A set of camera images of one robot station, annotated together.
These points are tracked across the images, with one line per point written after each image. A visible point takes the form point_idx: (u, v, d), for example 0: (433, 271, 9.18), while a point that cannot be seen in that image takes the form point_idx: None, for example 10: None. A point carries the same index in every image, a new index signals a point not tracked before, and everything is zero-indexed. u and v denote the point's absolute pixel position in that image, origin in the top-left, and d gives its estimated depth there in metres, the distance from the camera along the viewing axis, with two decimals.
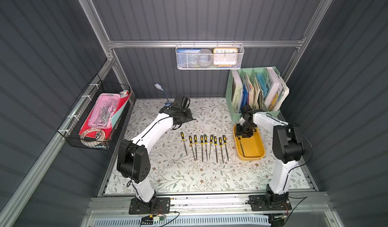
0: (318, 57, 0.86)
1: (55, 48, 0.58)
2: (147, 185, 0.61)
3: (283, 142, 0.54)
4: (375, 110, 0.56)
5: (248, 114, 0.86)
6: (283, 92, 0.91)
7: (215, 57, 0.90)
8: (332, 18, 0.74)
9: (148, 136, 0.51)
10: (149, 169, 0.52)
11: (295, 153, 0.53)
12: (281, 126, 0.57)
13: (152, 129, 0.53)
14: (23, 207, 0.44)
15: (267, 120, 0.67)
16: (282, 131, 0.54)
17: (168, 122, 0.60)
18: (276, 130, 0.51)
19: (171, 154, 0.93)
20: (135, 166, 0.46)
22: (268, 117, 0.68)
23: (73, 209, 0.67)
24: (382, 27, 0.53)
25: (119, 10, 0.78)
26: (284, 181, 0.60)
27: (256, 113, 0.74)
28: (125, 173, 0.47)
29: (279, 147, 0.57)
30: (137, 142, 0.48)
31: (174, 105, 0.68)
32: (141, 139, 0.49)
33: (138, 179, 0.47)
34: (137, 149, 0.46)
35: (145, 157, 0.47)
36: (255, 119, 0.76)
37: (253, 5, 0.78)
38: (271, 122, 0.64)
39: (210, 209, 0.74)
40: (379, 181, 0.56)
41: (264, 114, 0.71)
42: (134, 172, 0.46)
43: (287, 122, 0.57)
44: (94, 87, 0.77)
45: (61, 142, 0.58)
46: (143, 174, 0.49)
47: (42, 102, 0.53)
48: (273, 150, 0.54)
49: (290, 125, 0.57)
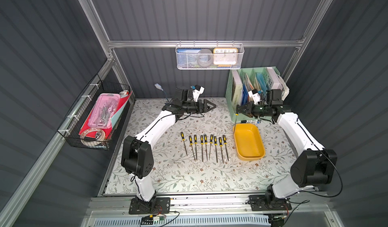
0: (318, 57, 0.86)
1: (55, 48, 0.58)
2: (148, 183, 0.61)
3: (308, 171, 0.44)
4: (375, 110, 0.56)
5: (273, 109, 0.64)
6: (284, 92, 0.91)
7: (215, 57, 0.90)
8: (333, 18, 0.73)
9: (151, 132, 0.52)
10: (152, 165, 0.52)
11: (317, 182, 0.45)
12: (313, 153, 0.44)
13: (155, 126, 0.55)
14: (23, 206, 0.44)
15: (296, 132, 0.53)
16: (313, 163, 0.43)
17: (171, 120, 0.61)
18: (305, 157, 0.45)
19: (171, 154, 0.93)
20: (139, 162, 0.47)
22: (297, 127, 0.53)
23: (73, 209, 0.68)
24: (382, 27, 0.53)
25: (119, 10, 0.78)
26: (290, 192, 0.57)
27: (285, 116, 0.59)
28: (129, 169, 0.49)
29: (301, 173, 0.48)
30: (141, 138, 0.50)
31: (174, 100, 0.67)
32: (145, 135, 0.51)
33: (142, 174, 0.48)
34: (141, 145, 0.47)
35: (149, 153, 0.49)
36: (283, 121, 0.60)
37: (253, 5, 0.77)
38: (303, 139, 0.50)
39: (210, 209, 0.74)
40: (379, 181, 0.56)
41: (295, 122, 0.55)
42: (138, 168, 0.47)
43: (321, 145, 0.47)
44: (94, 87, 0.77)
45: (61, 143, 0.58)
46: (147, 169, 0.51)
47: (42, 102, 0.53)
48: (293, 171, 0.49)
49: (324, 151, 0.45)
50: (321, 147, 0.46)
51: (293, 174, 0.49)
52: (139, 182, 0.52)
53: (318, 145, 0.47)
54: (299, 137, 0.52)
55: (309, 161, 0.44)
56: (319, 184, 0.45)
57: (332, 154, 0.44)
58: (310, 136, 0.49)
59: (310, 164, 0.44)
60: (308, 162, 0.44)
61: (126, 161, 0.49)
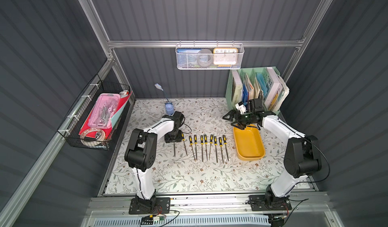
0: (318, 57, 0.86)
1: (55, 48, 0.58)
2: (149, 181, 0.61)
3: (300, 161, 0.47)
4: (375, 110, 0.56)
5: (257, 116, 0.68)
6: (283, 92, 0.91)
7: (216, 57, 0.90)
8: (333, 17, 0.73)
9: (156, 127, 0.61)
10: (155, 157, 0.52)
11: (309, 171, 0.47)
12: (298, 139, 0.50)
13: (160, 124, 0.64)
14: (23, 207, 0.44)
15: (280, 128, 0.59)
16: (298, 145, 0.47)
17: (171, 125, 0.70)
18: (291, 144, 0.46)
19: (171, 154, 0.93)
20: (144, 152, 0.51)
22: (280, 124, 0.60)
23: (73, 209, 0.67)
24: (382, 27, 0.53)
25: (119, 10, 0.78)
26: (289, 188, 0.57)
27: (267, 117, 0.66)
28: (132, 163, 0.51)
29: (293, 164, 0.50)
30: (147, 130, 0.57)
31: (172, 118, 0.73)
32: (151, 129, 0.58)
33: (145, 167, 0.51)
34: (148, 134, 0.53)
35: (154, 145, 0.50)
36: (265, 123, 0.68)
37: (254, 5, 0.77)
38: (285, 130, 0.56)
39: (210, 209, 0.74)
40: (380, 181, 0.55)
41: (277, 120, 0.62)
42: (143, 159, 0.51)
43: (303, 134, 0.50)
44: (94, 87, 0.77)
45: (61, 142, 0.58)
46: (150, 162, 0.54)
47: (42, 102, 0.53)
48: (286, 164, 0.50)
49: (307, 137, 0.51)
50: (302, 135, 0.52)
51: (287, 167, 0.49)
52: (141, 176, 0.55)
53: (300, 134, 0.53)
54: (284, 132, 0.57)
55: (294, 145, 0.49)
56: (312, 172, 0.48)
57: (313, 139, 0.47)
58: (291, 128, 0.56)
59: (297, 150, 0.48)
60: (294, 146, 0.49)
61: (128, 154, 0.52)
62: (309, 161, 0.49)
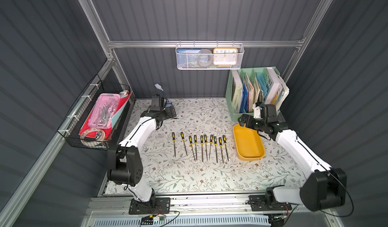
0: (318, 57, 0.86)
1: (55, 48, 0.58)
2: (143, 185, 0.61)
3: (322, 196, 0.40)
4: (375, 110, 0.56)
5: (270, 128, 0.62)
6: (283, 92, 0.91)
7: (216, 57, 0.90)
8: (333, 17, 0.73)
9: (135, 137, 0.52)
10: (142, 170, 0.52)
11: (329, 205, 0.41)
12: (322, 174, 0.42)
13: (140, 129, 0.55)
14: (23, 207, 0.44)
15: (299, 152, 0.50)
16: (323, 182, 0.40)
17: (152, 124, 0.62)
18: (314, 179, 0.42)
19: (171, 154, 0.93)
20: (128, 169, 0.45)
22: (299, 146, 0.51)
23: (73, 209, 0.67)
24: (382, 27, 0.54)
25: (119, 10, 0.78)
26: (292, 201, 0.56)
27: (283, 135, 0.57)
28: (118, 180, 0.46)
29: (312, 199, 0.43)
30: (126, 144, 0.48)
31: (152, 107, 0.69)
32: (130, 140, 0.50)
33: (134, 182, 0.47)
34: (128, 150, 0.46)
35: (137, 158, 0.48)
36: (281, 140, 0.58)
37: (253, 5, 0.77)
38: (305, 157, 0.48)
39: (210, 209, 0.74)
40: (380, 182, 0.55)
41: (295, 140, 0.53)
42: (129, 176, 0.46)
43: (327, 165, 0.44)
44: (94, 87, 0.77)
45: (61, 142, 0.58)
46: (137, 175, 0.49)
47: (42, 103, 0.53)
48: (303, 194, 0.47)
49: (332, 171, 0.43)
50: (328, 168, 0.44)
51: (304, 198, 0.47)
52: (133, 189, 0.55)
53: (323, 165, 0.44)
54: (302, 157, 0.49)
55: (319, 182, 0.41)
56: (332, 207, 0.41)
57: (340, 173, 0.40)
58: (313, 155, 0.47)
59: (321, 187, 0.40)
60: (318, 184, 0.41)
61: (112, 173, 0.46)
62: (329, 195, 0.40)
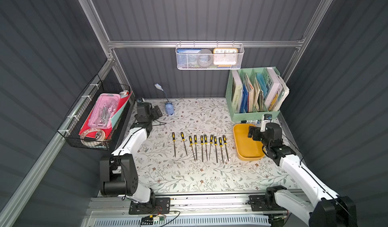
0: (318, 57, 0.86)
1: (55, 48, 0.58)
2: (141, 189, 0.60)
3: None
4: (375, 110, 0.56)
5: (274, 152, 0.61)
6: (283, 92, 0.91)
7: (216, 57, 0.90)
8: (333, 17, 0.73)
9: (128, 146, 0.51)
10: (137, 180, 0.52)
11: None
12: (330, 203, 0.41)
13: (132, 139, 0.55)
14: (22, 207, 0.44)
15: (304, 178, 0.49)
16: (331, 212, 0.39)
17: (142, 135, 0.62)
18: (323, 209, 0.40)
19: (171, 154, 0.93)
20: (125, 177, 0.44)
22: (303, 172, 0.50)
23: (73, 209, 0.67)
24: (382, 27, 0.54)
25: (119, 10, 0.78)
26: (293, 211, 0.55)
27: (287, 160, 0.56)
28: (113, 193, 0.44)
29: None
30: (120, 152, 0.48)
31: (139, 117, 0.68)
32: (123, 149, 0.49)
33: (131, 191, 0.45)
34: (123, 159, 0.45)
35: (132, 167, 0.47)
36: (285, 165, 0.57)
37: (254, 5, 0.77)
38: (311, 184, 0.47)
39: (210, 209, 0.74)
40: (380, 182, 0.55)
41: (299, 166, 0.53)
42: (126, 185, 0.44)
43: (335, 193, 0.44)
44: (94, 87, 0.77)
45: (61, 143, 0.58)
46: (133, 184, 0.47)
47: (42, 102, 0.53)
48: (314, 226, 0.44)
49: (340, 199, 0.42)
50: (335, 195, 0.43)
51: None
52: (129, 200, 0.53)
53: (330, 192, 0.44)
54: (307, 184, 0.48)
55: (326, 211, 0.39)
56: None
57: (348, 202, 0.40)
58: (319, 182, 0.47)
59: (329, 217, 0.38)
60: (326, 213, 0.39)
61: (106, 185, 0.44)
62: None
